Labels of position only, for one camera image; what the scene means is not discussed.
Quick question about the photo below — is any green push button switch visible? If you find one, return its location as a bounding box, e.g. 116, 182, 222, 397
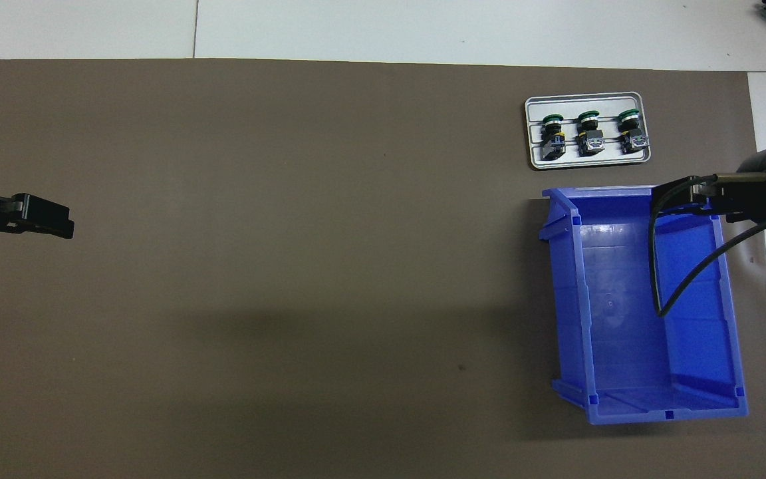
541, 113, 567, 162
616, 108, 651, 156
576, 110, 606, 158

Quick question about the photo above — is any grey metal tray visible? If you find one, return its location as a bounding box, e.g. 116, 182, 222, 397
525, 92, 652, 171

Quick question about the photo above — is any brown table mat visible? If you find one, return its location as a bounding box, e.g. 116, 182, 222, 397
0, 59, 766, 479

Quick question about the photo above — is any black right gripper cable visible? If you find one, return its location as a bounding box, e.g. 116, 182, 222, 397
648, 173, 766, 318

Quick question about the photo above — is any blue plastic storage bin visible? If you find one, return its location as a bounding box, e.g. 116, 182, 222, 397
538, 184, 749, 426

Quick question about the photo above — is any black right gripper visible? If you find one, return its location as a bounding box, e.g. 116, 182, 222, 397
650, 149, 766, 228

